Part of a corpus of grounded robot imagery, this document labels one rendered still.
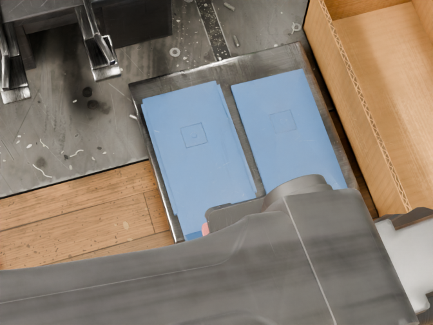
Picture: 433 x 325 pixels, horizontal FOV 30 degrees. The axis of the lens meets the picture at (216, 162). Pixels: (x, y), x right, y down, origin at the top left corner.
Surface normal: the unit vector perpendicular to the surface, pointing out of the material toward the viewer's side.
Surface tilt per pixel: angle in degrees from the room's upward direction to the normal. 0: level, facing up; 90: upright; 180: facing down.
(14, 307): 29
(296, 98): 0
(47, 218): 0
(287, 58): 0
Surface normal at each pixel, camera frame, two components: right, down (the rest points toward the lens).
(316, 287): 0.49, -0.49
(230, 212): 0.18, 0.09
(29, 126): 0.04, -0.39
